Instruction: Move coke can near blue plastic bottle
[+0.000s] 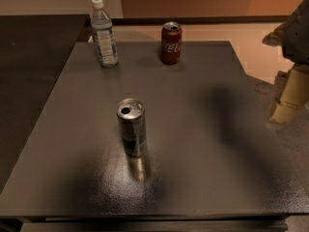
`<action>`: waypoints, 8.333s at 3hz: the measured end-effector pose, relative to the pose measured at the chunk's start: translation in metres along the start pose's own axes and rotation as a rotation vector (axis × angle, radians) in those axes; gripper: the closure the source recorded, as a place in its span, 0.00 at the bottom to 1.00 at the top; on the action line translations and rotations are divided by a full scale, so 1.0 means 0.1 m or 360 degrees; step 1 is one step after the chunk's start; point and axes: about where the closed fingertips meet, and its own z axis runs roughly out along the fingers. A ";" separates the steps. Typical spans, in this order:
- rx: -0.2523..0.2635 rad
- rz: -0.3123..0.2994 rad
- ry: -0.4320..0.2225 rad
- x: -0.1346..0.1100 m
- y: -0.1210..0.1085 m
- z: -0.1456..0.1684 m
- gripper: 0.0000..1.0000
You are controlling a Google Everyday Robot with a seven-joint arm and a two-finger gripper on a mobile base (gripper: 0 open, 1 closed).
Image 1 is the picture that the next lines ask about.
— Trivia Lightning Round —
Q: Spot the silver slim drink can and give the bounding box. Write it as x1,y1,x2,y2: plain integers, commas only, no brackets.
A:
116,99,147,158

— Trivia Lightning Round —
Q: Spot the red coke can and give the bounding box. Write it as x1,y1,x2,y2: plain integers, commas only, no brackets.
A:
161,21,183,65

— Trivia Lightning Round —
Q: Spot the clear plastic water bottle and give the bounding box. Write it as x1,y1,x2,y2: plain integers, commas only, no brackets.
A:
91,0,118,68

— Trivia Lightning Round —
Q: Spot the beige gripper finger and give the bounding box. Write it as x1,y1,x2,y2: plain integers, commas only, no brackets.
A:
268,64,309,125

